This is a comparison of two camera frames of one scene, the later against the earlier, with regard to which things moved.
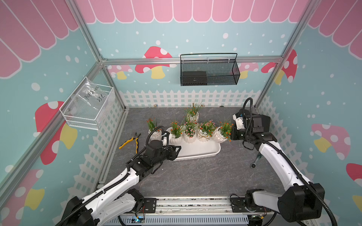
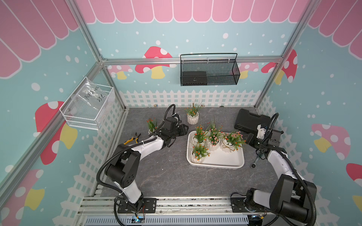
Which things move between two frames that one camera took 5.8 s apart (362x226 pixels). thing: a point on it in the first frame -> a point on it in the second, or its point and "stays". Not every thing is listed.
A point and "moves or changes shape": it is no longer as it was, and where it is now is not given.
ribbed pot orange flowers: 176,133 moves or changes shape
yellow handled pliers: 129,140 stays
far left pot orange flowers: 152,125 stays
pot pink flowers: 190,133 -> 215,133
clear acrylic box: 90,106 stays
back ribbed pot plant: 193,115 stays
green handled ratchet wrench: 253,165 stays
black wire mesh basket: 211,69 stays
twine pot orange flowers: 223,133 -> 198,153
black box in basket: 192,78 stays
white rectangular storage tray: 193,142 -> 217,158
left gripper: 172,152 -> 183,131
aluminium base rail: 197,211 stays
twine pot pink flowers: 205,130 -> 232,141
